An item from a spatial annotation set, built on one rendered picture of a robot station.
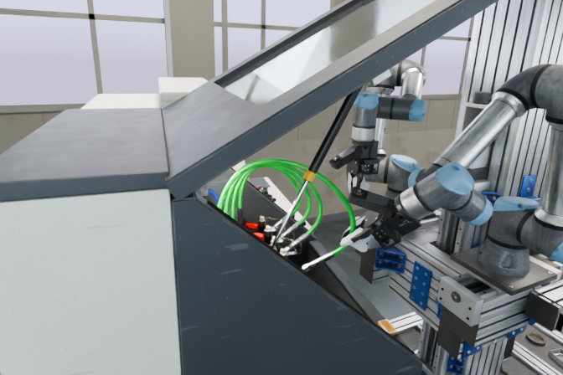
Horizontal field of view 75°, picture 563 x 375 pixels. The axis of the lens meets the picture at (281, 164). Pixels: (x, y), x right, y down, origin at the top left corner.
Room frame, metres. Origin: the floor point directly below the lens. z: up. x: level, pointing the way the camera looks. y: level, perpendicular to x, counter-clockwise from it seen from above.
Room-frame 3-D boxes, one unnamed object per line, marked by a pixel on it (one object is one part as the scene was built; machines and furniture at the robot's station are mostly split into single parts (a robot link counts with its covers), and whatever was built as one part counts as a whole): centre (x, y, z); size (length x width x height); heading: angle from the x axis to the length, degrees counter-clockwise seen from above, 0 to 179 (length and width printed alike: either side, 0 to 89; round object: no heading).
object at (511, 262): (1.08, -0.74, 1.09); 0.15 x 0.15 x 0.10
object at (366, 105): (1.21, -0.27, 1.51); 0.09 x 0.08 x 0.11; 160
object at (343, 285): (1.07, -0.24, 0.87); 0.62 x 0.04 x 0.16; 19
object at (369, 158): (1.20, -0.28, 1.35); 0.09 x 0.08 x 0.12; 109
